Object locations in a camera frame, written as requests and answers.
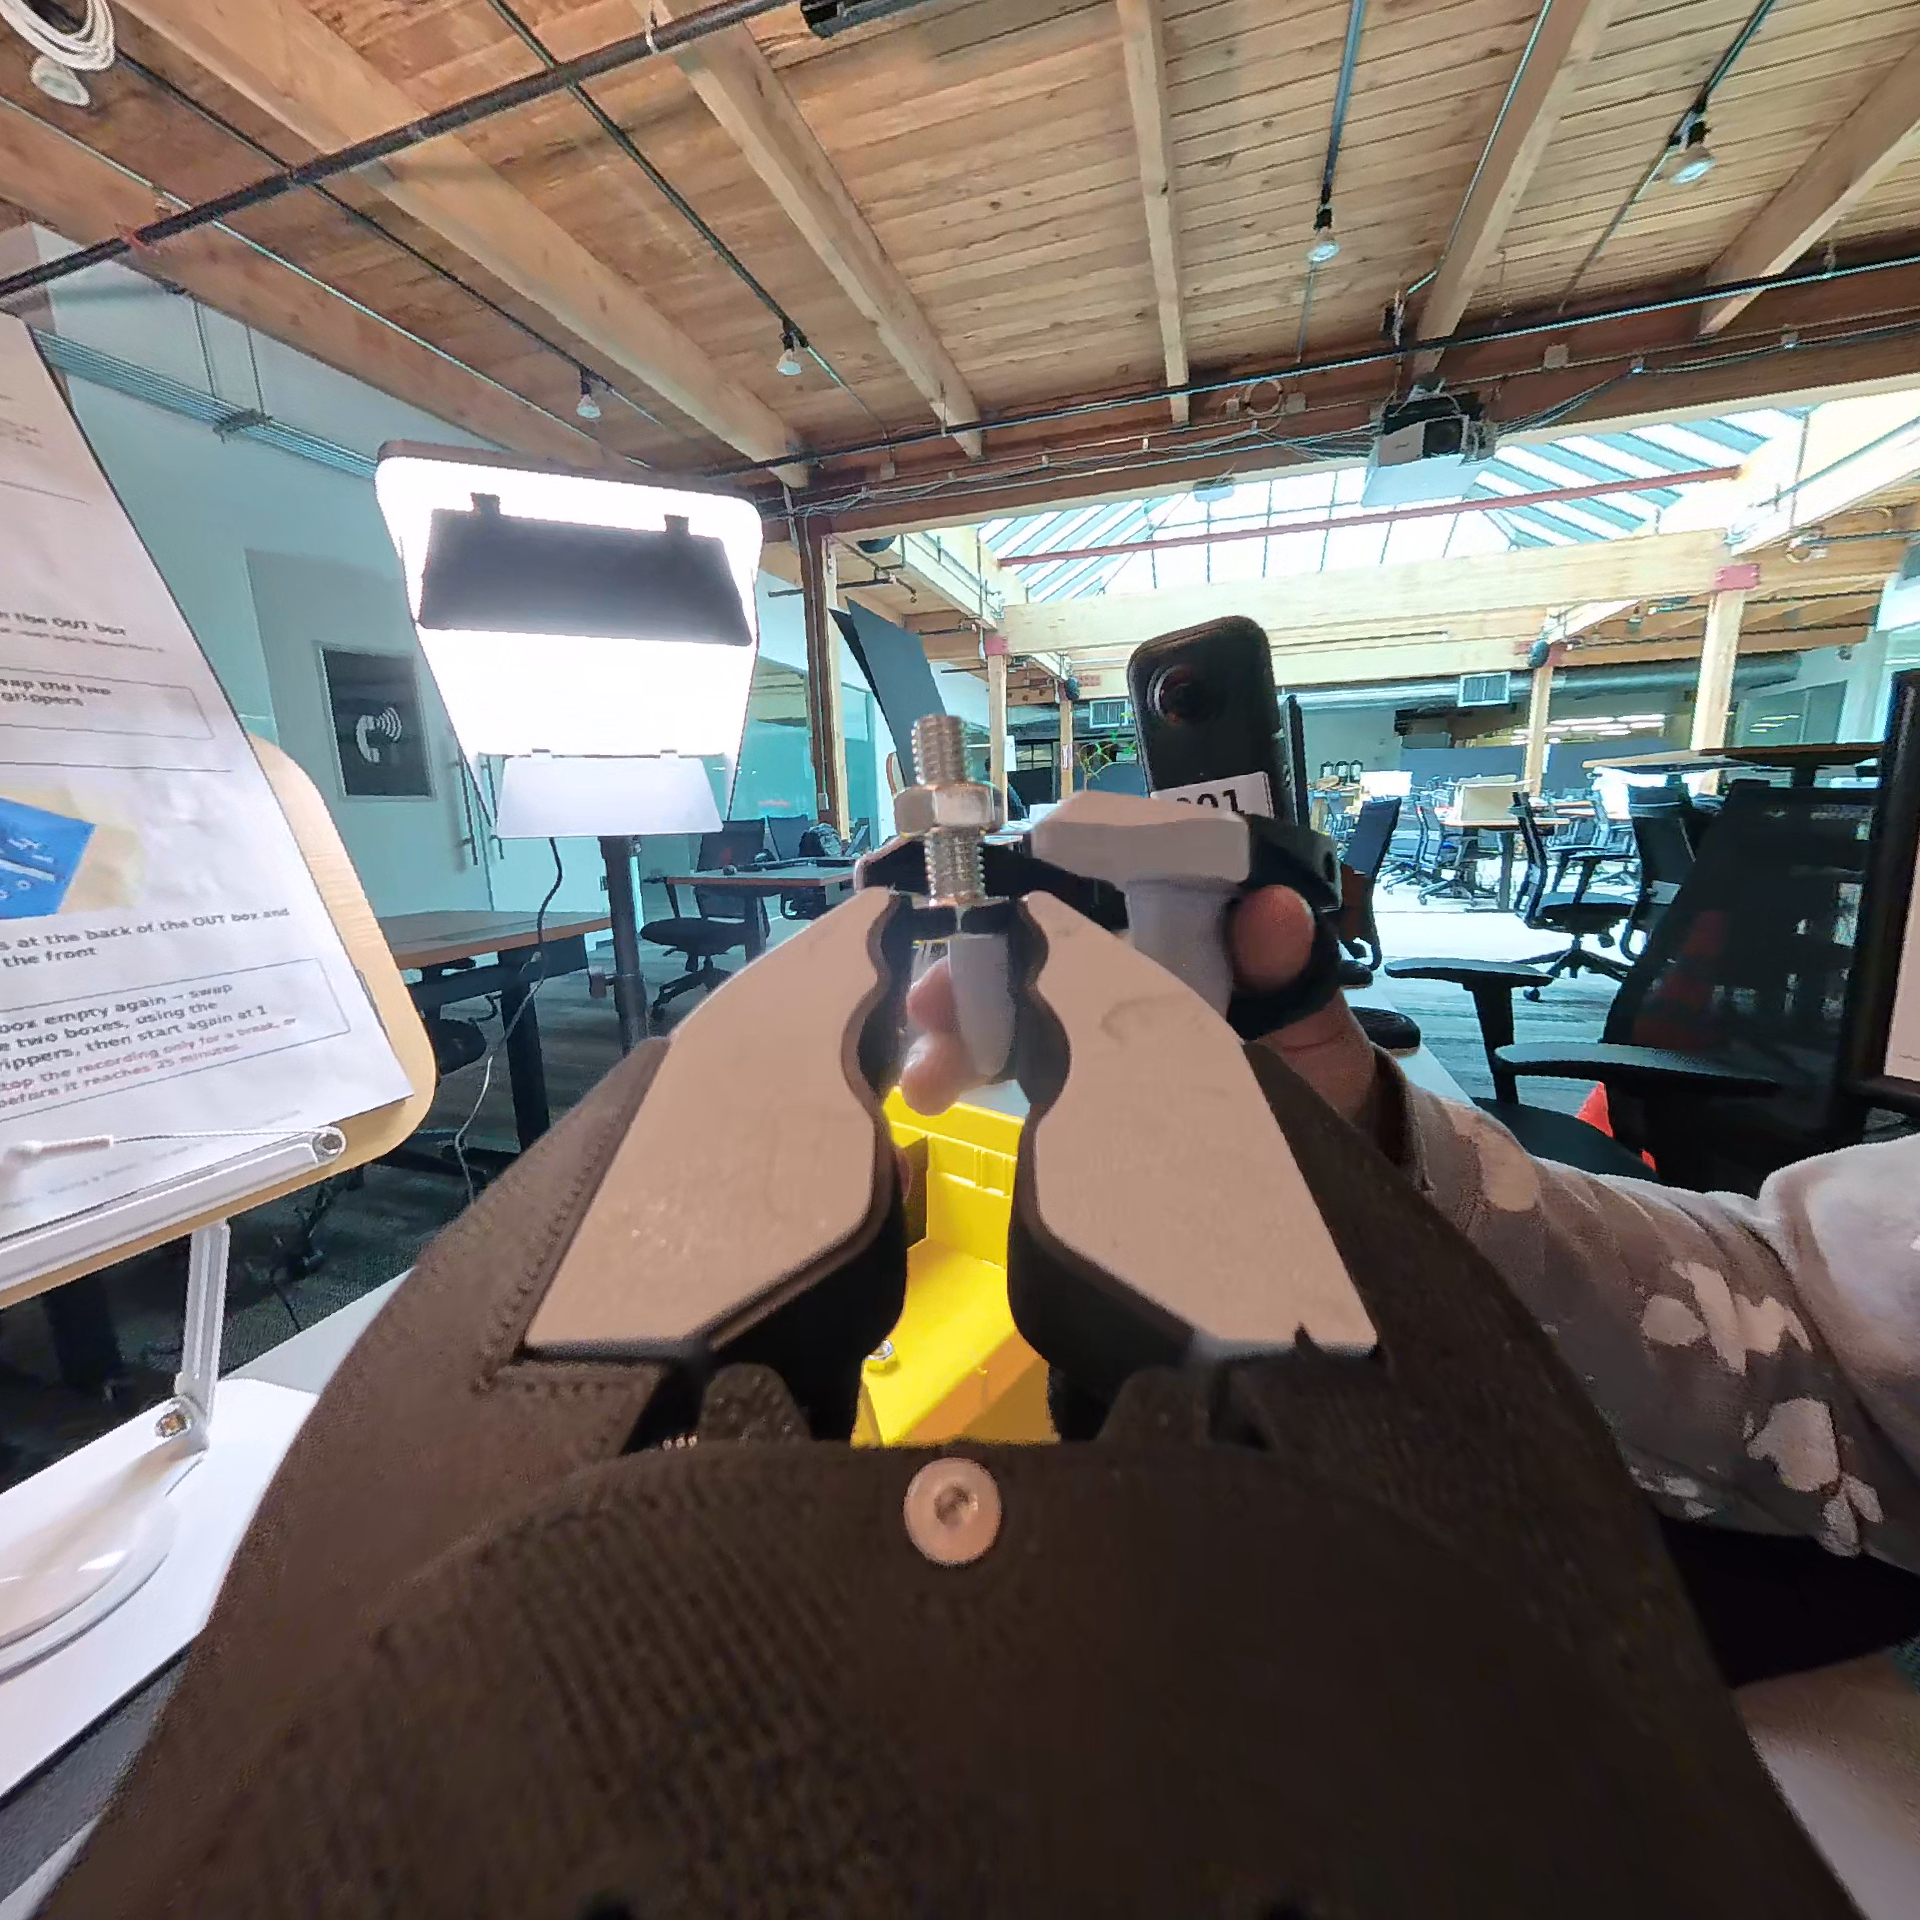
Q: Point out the black flag panel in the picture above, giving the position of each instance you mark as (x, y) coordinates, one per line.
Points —
(901, 675)

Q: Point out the person's right forearm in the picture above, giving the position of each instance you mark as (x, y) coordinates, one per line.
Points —
(1651, 1289)

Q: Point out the black office chair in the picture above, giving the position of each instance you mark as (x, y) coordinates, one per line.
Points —
(704, 915)
(1724, 961)

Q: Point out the black monitor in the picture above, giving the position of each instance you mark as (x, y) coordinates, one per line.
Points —
(1292, 758)

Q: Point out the studio light panel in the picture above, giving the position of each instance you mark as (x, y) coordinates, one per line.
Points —
(585, 675)

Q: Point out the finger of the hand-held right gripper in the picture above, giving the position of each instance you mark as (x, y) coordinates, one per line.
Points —
(1154, 848)
(986, 1003)

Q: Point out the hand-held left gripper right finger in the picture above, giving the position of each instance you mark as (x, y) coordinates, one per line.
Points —
(1184, 1185)

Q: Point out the printed instruction sheet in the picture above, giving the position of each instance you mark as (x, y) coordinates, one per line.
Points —
(136, 840)

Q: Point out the yellow plastic bin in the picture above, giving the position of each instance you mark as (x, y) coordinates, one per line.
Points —
(960, 1305)

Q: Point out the dark wall picture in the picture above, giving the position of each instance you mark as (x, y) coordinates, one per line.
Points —
(374, 723)

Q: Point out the steel hex bolt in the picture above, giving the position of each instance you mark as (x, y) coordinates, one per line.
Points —
(950, 870)

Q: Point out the framed marker poster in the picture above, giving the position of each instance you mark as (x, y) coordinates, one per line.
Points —
(1874, 900)

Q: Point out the ceiling projector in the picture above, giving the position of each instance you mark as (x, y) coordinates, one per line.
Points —
(1422, 450)

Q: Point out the orange cone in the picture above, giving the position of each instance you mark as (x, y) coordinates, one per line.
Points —
(1622, 1128)

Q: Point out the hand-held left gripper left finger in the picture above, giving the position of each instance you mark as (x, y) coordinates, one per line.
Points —
(721, 1171)

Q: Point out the person's right hand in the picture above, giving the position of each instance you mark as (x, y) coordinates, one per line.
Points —
(1276, 938)

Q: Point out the black light stand pole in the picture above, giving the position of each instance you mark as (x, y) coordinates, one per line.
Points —
(622, 944)

